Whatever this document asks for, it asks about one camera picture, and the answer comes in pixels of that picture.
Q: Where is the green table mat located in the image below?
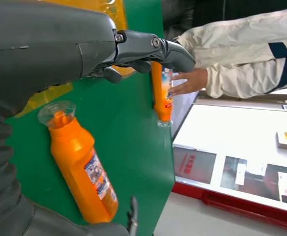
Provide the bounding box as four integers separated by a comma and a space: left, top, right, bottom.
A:
5, 0, 176, 236

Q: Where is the yellow plastic bag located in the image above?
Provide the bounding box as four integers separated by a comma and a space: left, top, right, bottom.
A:
14, 0, 136, 118

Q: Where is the person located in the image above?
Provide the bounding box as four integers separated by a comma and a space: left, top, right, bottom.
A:
161, 0, 287, 100

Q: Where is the orange bottle with clear cap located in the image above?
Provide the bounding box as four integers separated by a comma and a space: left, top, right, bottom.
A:
37, 100, 119, 225
151, 61, 174, 128

